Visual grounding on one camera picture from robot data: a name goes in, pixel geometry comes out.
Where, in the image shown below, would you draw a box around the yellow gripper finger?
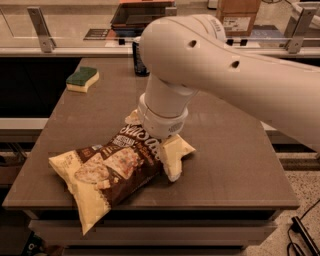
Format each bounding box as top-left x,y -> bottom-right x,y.
125,110 -> 141,125
159,135 -> 192,182

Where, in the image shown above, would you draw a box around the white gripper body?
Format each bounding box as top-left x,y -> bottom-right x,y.
137,94 -> 188,139

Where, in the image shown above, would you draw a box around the brown sea salt chip bag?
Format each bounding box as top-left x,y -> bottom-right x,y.
49,123 -> 166,233

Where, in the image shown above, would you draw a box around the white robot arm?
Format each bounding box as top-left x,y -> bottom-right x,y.
136,15 -> 320,152

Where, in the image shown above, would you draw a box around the blue pepsi can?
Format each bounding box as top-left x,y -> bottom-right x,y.
132,37 -> 149,77

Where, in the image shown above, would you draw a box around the green yellow sponge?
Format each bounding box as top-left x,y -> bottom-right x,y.
66,66 -> 99,93

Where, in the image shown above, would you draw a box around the dark stacked trays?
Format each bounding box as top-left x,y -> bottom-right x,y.
111,0 -> 175,28

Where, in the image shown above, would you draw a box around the cardboard box with label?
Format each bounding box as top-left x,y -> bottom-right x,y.
216,0 -> 261,36

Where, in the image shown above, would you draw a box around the black power strip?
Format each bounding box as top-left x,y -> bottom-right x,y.
291,216 -> 320,256

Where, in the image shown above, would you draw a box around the middle metal glass bracket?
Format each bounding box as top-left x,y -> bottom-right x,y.
165,7 -> 177,16

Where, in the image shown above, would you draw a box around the metal glass bracket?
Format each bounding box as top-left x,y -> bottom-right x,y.
286,7 -> 317,54
165,7 -> 177,16
27,7 -> 56,53

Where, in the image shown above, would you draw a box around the left metal glass bracket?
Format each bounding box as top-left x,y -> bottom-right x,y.
27,7 -> 56,53

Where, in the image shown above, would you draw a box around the black cable on floor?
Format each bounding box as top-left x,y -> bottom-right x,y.
286,198 -> 320,256

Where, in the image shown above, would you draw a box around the right metal glass bracket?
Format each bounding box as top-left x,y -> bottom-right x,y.
286,7 -> 317,54

